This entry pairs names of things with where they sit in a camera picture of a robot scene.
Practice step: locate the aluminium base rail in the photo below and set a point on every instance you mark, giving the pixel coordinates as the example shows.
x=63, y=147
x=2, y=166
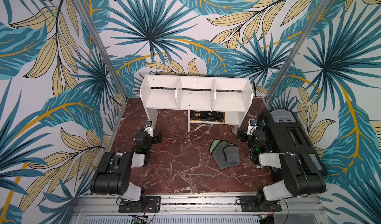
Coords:
x=202, y=208

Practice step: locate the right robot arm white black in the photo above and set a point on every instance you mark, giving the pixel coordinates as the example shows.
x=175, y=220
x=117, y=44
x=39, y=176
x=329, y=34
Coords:
x=298, y=174

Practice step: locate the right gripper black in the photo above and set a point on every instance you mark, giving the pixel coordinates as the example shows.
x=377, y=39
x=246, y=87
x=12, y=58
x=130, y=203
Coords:
x=244, y=136

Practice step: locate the black book with yellow text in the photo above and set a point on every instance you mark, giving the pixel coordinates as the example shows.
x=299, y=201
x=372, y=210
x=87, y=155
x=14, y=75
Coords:
x=207, y=116

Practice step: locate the aluminium corner post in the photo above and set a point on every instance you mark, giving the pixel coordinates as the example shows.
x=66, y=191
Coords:
x=315, y=16
x=88, y=21

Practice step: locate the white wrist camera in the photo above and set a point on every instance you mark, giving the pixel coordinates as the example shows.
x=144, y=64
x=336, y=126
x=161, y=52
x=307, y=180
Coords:
x=149, y=128
x=252, y=126

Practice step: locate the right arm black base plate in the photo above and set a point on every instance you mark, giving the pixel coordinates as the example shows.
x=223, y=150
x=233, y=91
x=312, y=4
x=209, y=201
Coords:
x=258, y=204

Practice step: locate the white wooden bookshelf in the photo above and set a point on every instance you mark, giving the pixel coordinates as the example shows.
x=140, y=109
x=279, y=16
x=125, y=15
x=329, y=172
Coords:
x=232, y=96

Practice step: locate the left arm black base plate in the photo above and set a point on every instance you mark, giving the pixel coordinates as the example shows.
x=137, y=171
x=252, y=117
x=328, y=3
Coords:
x=147, y=204

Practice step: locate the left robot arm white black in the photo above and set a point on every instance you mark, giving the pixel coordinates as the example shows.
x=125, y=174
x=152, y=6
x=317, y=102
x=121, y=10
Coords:
x=113, y=174

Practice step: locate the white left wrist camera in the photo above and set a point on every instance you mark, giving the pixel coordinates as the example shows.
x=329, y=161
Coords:
x=149, y=128

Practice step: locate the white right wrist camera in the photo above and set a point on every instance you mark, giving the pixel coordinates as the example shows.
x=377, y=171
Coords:
x=252, y=126

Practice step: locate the grey and green microfibre cloth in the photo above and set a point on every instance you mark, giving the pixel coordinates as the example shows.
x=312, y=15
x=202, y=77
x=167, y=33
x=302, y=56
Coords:
x=225, y=154

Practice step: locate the left aluminium corner post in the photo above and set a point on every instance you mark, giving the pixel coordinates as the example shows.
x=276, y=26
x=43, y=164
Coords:
x=88, y=21

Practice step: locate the black plastic toolbox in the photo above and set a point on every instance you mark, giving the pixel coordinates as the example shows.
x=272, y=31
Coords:
x=284, y=133

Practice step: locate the right aluminium corner post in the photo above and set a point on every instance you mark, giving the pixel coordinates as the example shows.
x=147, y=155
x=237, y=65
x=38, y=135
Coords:
x=315, y=16

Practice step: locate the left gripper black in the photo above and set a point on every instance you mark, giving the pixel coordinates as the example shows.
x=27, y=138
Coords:
x=156, y=140

